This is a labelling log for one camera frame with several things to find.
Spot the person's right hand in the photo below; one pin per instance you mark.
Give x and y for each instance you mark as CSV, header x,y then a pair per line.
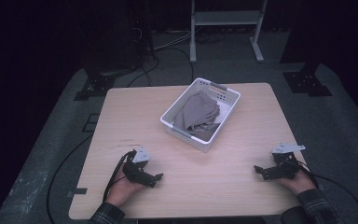
x,y
301,185

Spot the white plastic basket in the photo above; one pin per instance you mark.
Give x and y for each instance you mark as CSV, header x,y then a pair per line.
x,y
180,105

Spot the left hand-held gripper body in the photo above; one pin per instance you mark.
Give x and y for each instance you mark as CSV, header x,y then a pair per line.
x,y
133,172

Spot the white metal stand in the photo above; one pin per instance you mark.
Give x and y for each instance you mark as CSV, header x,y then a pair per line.
x,y
227,17

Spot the person's left hand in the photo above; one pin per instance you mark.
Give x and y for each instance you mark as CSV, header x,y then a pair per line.
x,y
121,189

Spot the black tape marker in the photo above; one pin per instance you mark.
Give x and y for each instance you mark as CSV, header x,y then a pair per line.
x,y
77,192

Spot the black stand base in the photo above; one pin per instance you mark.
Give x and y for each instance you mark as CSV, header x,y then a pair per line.
x,y
306,82
94,85

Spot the grey pants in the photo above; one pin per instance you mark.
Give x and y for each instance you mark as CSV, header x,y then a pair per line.
x,y
197,113

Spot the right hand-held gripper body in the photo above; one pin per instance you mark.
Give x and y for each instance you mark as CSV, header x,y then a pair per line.
x,y
287,169

